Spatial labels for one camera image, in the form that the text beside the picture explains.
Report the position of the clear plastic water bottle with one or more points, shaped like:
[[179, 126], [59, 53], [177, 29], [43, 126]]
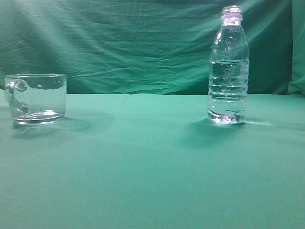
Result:
[[229, 70]]

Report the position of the green table cloth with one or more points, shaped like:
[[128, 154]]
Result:
[[148, 161]]

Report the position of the green backdrop cloth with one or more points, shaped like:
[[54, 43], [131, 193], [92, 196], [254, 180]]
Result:
[[149, 46]]

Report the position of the clear glass mug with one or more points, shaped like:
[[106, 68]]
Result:
[[36, 98]]

